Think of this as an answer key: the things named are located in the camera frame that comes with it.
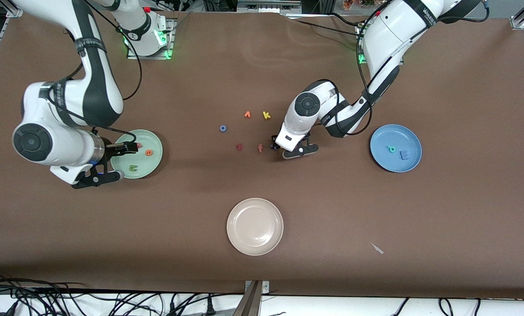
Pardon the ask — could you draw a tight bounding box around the green plate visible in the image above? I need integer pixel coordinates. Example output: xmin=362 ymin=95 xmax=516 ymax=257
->
xmin=110 ymin=129 xmax=163 ymax=180

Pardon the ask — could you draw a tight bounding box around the brown table cover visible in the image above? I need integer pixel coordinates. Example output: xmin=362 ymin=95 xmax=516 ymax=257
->
xmin=0 ymin=7 xmax=524 ymax=300

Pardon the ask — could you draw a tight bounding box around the beige plate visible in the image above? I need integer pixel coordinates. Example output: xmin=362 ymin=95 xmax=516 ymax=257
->
xmin=227 ymin=198 xmax=284 ymax=256

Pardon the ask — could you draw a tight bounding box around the blue plate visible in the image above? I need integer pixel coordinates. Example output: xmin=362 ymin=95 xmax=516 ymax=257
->
xmin=370 ymin=124 xmax=422 ymax=173

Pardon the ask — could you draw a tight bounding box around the grey power strip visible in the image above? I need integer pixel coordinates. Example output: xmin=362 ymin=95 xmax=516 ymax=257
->
xmin=238 ymin=0 xmax=302 ymax=14

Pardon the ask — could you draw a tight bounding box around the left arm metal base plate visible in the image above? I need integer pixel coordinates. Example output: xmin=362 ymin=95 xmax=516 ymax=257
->
xmin=356 ymin=22 xmax=405 ymax=65

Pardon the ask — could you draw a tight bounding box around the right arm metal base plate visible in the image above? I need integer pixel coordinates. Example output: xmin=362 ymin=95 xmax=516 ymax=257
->
xmin=127 ymin=18 xmax=175 ymax=60

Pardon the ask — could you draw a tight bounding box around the black floor cable tangle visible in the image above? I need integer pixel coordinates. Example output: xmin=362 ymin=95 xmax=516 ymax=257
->
xmin=0 ymin=269 xmax=89 ymax=316

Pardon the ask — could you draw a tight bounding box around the black cable to arm base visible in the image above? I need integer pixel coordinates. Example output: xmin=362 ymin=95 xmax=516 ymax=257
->
xmin=284 ymin=12 xmax=372 ymax=40

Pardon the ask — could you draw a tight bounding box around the small metal bracket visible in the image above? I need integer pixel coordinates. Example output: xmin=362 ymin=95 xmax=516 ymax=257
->
xmin=245 ymin=280 xmax=270 ymax=294

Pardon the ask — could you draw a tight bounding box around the grey metal post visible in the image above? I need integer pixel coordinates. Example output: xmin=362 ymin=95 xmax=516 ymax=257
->
xmin=233 ymin=281 xmax=262 ymax=316

